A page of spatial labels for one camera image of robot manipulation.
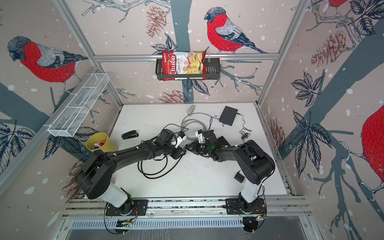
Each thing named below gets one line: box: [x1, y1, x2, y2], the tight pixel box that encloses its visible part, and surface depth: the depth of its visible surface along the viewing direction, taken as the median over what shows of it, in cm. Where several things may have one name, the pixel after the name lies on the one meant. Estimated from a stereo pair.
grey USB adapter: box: [187, 104, 196, 117], surface depth 116 cm
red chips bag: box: [162, 50, 208, 81], surface depth 90 cm
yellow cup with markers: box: [85, 132, 117, 153], surface depth 86 cm
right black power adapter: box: [234, 171, 246, 184], surface depth 84 cm
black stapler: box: [121, 130, 139, 140], surface depth 103 cm
